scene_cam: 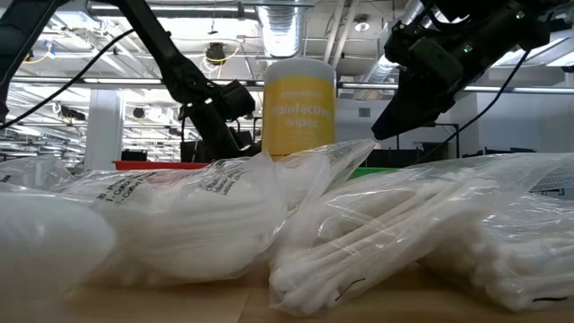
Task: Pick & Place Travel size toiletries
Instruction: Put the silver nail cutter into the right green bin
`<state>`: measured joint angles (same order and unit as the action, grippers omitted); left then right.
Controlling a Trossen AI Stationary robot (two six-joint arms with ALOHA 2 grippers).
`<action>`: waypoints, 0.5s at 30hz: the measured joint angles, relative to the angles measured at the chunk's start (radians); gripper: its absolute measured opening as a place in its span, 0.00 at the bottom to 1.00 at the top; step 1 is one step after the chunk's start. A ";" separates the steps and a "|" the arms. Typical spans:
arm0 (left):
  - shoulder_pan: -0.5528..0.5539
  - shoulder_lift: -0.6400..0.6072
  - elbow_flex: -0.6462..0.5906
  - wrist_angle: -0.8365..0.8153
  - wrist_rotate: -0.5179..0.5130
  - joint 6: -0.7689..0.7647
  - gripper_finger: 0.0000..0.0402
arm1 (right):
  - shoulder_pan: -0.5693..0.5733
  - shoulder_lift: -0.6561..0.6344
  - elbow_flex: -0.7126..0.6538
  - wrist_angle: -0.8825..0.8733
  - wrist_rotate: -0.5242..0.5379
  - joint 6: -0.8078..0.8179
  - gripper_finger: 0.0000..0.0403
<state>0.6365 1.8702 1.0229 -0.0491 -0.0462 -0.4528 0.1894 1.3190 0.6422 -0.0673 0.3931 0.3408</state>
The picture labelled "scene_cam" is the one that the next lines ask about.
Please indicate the long ceiling light bar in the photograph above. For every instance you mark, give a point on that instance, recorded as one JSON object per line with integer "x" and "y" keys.
{"x": 359, "y": 86}
{"x": 89, "y": 81}

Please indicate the silver round air duct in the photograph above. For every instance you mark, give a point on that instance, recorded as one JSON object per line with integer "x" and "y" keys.
{"x": 281, "y": 31}

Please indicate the clear bag of white cotton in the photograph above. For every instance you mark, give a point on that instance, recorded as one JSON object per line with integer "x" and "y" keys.
{"x": 309, "y": 179}

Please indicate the white building column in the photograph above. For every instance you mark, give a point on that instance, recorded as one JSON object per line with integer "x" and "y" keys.
{"x": 104, "y": 130}

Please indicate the black metal stand frame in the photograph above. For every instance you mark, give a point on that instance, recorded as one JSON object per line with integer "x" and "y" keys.
{"x": 458, "y": 143}

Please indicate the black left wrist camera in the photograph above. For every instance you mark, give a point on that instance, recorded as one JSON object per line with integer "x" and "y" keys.
{"x": 237, "y": 98}

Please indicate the red plastic basket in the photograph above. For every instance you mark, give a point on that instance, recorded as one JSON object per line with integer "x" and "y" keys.
{"x": 157, "y": 165}

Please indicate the black computer monitor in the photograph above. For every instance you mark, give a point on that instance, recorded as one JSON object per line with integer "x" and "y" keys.
{"x": 187, "y": 152}

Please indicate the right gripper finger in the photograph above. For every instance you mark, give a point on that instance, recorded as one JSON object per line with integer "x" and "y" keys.
{"x": 412, "y": 112}

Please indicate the round ceiling fixture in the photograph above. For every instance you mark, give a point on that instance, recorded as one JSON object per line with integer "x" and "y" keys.
{"x": 362, "y": 26}

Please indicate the grey wall vent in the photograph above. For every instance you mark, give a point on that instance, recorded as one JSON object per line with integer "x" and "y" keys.
{"x": 364, "y": 112}

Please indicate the green plastic basket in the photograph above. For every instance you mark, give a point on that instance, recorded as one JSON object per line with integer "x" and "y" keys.
{"x": 365, "y": 172}

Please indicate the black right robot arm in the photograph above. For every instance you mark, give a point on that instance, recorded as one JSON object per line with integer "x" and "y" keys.
{"x": 538, "y": 18}

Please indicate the clear bag of cotton swabs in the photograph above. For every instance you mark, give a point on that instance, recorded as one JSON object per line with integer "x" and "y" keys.
{"x": 359, "y": 242}
{"x": 515, "y": 260}

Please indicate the small black box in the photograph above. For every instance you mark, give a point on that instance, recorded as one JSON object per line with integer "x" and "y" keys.
{"x": 133, "y": 156}

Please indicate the yellow disinfecting wipes canister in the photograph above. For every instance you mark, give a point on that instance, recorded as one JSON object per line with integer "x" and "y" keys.
{"x": 298, "y": 112}

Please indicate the silver slanted air duct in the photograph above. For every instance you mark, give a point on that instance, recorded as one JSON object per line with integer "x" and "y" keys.
{"x": 379, "y": 72}

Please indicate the black ceiling speaker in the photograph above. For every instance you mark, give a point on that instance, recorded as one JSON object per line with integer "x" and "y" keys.
{"x": 139, "y": 112}

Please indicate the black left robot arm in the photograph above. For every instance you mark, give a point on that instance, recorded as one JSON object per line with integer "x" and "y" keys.
{"x": 157, "y": 49}

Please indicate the clear vanity pack bag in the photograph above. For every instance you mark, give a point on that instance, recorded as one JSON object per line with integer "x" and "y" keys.
{"x": 40, "y": 251}
{"x": 193, "y": 233}

